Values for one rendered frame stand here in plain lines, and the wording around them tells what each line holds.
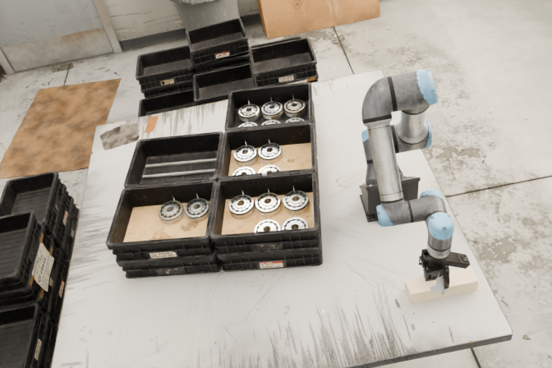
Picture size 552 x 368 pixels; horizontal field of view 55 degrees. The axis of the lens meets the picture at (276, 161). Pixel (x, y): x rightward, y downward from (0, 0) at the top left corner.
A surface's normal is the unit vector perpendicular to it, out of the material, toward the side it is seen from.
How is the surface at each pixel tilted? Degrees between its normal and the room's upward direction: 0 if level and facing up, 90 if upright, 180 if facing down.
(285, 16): 73
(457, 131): 0
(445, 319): 0
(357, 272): 0
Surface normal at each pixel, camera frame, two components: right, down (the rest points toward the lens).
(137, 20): 0.13, 0.67
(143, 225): -0.15, -0.71
